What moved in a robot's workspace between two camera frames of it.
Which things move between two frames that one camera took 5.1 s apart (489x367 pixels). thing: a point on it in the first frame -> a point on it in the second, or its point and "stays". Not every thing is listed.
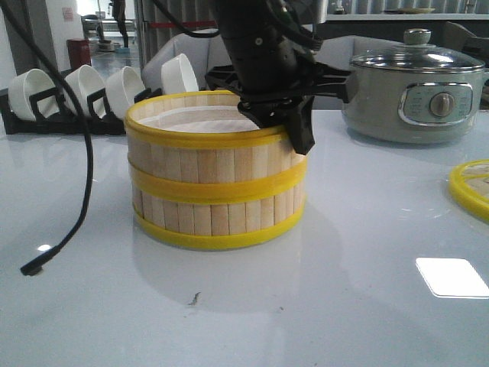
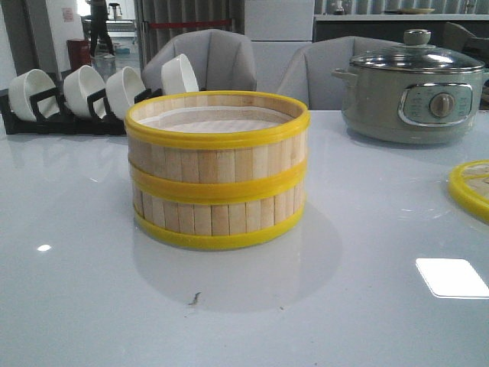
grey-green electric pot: x=415 y=93 stays
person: x=118 y=12 -> x=100 y=27
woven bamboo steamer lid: x=469 y=184 stays
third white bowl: x=123 y=86 stays
